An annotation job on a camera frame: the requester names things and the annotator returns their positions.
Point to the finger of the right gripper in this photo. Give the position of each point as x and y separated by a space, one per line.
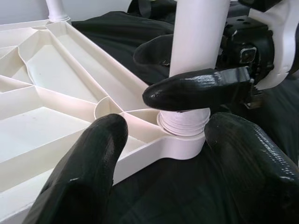
154 51
191 91

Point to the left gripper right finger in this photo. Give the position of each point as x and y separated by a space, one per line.
254 177

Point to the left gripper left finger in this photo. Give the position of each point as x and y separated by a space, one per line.
84 175

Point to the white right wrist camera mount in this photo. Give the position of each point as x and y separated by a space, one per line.
285 35

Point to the white plastic table leg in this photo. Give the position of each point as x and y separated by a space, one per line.
56 9
198 35

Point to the black cloth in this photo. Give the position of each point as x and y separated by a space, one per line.
187 186

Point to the white plastic table top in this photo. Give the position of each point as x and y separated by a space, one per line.
46 128

